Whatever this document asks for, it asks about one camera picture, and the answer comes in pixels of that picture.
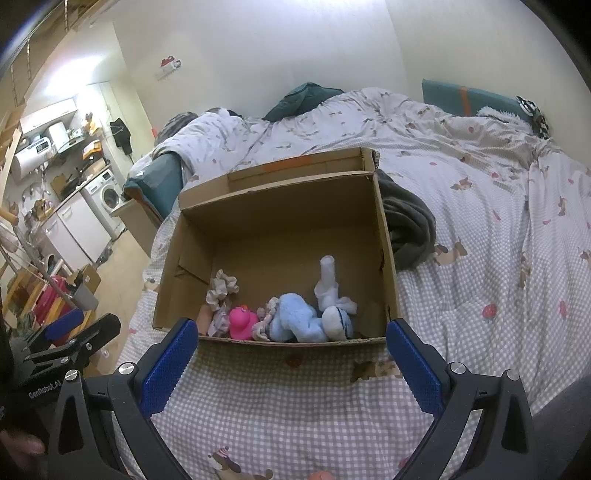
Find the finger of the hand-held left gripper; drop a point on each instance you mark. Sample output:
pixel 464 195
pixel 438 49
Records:
pixel 101 327
pixel 64 323

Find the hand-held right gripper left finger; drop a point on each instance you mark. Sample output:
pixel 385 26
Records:
pixel 168 364

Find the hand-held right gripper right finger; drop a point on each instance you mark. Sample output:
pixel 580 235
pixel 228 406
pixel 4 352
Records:
pixel 415 364

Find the white sock with blue stripe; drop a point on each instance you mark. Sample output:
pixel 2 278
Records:
pixel 337 323

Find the grey beige fabric scrunchie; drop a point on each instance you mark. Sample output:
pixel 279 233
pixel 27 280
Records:
pixel 222 290

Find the plain white sock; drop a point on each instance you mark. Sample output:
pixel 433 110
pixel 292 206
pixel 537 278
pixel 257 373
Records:
pixel 328 281

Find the light blue plush toy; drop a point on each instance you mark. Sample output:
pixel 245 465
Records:
pixel 295 318

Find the brown cardboard box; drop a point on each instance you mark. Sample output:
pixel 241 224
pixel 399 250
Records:
pixel 286 230

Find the person's left hand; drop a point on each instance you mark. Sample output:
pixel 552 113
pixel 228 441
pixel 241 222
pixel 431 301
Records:
pixel 21 445

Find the pink suitcase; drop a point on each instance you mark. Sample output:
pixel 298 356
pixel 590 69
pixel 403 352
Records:
pixel 51 300

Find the grey bin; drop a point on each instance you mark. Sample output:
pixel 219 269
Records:
pixel 85 297

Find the small cardboard box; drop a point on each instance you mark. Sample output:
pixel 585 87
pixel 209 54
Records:
pixel 87 277

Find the pink rubber duck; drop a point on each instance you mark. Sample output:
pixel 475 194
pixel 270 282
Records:
pixel 242 323

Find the white cabinet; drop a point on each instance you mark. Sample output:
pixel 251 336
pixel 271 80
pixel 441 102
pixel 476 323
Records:
pixel 76 226

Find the white washing machine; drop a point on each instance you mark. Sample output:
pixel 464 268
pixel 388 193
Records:
pixel 104 198

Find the dark grey blanket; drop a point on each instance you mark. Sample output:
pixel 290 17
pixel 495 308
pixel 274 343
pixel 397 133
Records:
pixel 408 226

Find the teal mattress cover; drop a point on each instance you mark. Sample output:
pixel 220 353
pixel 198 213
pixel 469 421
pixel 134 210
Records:
pixel 154 184

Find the white water heater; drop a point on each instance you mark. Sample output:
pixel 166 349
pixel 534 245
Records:
pixel 25 166

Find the white kitchen appliance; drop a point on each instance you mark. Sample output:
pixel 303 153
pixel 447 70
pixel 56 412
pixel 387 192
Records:
pixel 57 136

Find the black hanging garment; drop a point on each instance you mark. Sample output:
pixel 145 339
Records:
pixel 120 134

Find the grey striped cloth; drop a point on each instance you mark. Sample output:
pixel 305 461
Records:
pixel 175 127

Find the white bear print duvet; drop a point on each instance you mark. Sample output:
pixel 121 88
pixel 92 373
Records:
pixel 369 124

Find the white fluffy cloth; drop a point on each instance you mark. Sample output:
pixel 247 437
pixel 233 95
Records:
pixel 501 114

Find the teal pillow with orange stripe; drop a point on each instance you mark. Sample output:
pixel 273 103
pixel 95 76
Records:
pixel 443 94

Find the black and white patterned cloth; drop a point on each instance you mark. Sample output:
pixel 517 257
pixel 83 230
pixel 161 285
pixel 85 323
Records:
pixel 535 117

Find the dark green cushion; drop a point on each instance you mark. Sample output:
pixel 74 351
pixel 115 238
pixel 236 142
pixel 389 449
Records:
pixel 300 99

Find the white and red wall hook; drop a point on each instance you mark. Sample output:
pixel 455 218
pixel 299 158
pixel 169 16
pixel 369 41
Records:
pixel 168 67

